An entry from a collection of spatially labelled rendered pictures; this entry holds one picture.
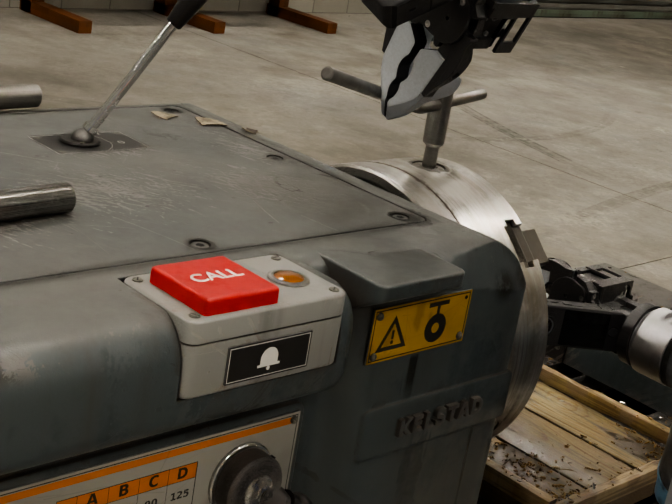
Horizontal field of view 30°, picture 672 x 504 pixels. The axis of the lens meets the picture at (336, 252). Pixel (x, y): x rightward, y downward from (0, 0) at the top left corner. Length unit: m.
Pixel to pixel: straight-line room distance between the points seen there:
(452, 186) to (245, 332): 0.49
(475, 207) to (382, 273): 0.35
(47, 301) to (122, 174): 0.28
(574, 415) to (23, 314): 1.02
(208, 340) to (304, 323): 0.08
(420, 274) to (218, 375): 0.19
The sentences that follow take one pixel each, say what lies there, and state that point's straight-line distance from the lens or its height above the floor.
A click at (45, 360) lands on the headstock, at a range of 0.71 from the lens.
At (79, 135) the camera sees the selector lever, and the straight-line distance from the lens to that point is 1.09.
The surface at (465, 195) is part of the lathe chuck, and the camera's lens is 1.23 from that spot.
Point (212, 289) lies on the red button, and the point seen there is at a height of 1.27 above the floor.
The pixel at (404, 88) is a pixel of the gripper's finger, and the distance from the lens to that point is 1.10.
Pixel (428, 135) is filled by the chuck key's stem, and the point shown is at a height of 1.27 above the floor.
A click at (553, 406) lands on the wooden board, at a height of 0.89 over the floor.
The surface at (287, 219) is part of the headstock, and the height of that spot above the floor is 1.26.
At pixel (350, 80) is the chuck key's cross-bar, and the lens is 1.07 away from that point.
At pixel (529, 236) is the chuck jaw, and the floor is 1.18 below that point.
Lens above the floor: 1.55
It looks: 19 degrees down
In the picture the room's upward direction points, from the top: 10 degrees clockwise
